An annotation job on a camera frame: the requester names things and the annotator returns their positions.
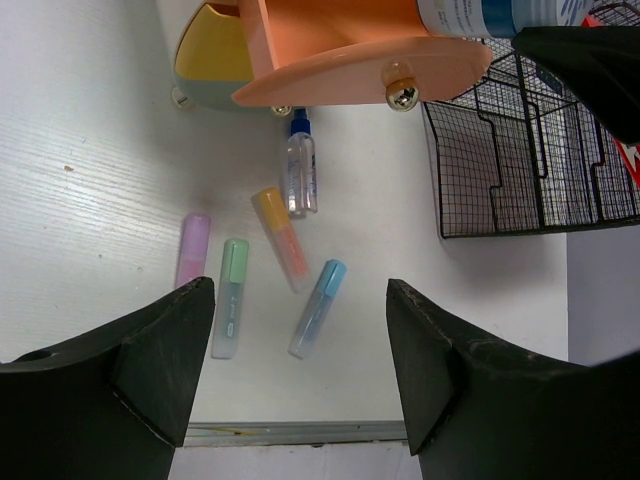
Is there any black wire mesh rack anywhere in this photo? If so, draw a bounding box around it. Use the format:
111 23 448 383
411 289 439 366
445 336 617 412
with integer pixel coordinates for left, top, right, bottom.
422 2 640 240

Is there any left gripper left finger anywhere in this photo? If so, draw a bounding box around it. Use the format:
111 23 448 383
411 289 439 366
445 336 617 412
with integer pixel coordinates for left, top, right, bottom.
1 277 215 479

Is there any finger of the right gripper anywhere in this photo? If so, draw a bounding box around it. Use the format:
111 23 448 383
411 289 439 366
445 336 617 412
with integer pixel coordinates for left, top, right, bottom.
512 26 639 145

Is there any orange highlighter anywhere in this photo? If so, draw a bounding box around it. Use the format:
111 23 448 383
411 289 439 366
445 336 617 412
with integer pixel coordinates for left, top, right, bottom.
251 187 311 293

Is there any aluminium table edge rail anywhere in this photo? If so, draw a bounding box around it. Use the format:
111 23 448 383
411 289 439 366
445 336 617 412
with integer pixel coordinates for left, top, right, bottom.
184 421 407 447

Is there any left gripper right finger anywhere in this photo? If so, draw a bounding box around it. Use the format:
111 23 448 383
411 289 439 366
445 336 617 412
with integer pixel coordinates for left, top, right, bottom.
386 279 639 479

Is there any red folder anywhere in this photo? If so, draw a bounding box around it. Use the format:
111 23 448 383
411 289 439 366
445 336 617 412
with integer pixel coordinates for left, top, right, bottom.
582 14 640 185

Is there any blue highlighter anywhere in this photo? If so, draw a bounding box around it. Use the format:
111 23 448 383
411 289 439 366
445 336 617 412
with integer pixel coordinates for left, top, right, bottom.
288 259 347 359

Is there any round blue slime jar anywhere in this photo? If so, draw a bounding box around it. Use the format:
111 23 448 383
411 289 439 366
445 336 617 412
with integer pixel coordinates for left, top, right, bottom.
416 0 594 39

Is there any purple highlighter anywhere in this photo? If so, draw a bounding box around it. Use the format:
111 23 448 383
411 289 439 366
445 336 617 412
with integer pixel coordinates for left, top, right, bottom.
175 212 211 288

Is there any clear blue-capped spray bottle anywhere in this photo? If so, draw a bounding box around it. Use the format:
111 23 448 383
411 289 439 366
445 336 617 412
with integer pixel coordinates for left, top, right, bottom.
283 108 318 218

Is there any green highlighter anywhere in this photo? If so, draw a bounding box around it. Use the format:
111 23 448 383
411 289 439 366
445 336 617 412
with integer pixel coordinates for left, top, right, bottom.
212 238 249 360

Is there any round cream drawer organizer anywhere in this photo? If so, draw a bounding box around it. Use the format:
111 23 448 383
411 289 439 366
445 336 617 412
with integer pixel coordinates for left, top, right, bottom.
157 1 492 114

